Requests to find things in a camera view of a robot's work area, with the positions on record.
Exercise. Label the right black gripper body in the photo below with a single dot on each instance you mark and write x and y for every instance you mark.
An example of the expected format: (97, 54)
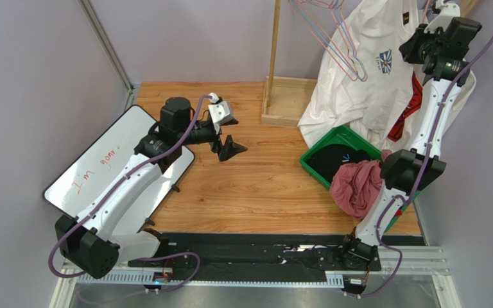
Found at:
(411, 49)

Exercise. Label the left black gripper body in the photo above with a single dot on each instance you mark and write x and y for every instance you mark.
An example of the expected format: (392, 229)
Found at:
(200, 133)

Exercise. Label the white flower print t-shirt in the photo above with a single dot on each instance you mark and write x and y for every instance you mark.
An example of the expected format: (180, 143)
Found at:
(372, 108)

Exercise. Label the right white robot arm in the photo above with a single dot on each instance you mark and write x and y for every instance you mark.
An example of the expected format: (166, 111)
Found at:
(440, 50)

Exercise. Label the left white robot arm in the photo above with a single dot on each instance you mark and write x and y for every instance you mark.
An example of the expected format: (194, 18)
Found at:
(88, 238)

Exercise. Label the wooden hanger rack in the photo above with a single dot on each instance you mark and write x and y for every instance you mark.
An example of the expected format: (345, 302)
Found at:
(286, 98)

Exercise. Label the pink crumpled shirt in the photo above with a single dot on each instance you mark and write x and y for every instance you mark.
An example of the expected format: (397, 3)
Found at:
(354, 187)

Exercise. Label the black garment in bin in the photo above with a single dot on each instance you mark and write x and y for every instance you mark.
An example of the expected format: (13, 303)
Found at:
(326, 161)

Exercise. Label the green plastic bin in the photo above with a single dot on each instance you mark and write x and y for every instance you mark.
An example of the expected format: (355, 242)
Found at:
(340, 135)

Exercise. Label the whiteboard with red writing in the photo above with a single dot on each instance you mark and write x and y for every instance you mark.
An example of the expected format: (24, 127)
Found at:
(91, 173)

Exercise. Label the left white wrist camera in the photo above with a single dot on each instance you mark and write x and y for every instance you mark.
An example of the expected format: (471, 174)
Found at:
(220, 112)

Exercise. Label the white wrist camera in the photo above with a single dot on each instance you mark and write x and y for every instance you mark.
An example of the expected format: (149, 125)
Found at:
(220, 112)
(445, 12)

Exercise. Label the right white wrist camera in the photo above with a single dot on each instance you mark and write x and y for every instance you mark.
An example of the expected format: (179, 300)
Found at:
(445, 12)

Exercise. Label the blue wire hanger on rack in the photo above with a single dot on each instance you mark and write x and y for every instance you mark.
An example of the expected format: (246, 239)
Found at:
(340, 42)

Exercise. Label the aluminium corner frame post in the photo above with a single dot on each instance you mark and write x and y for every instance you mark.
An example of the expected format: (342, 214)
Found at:
(93, 18)

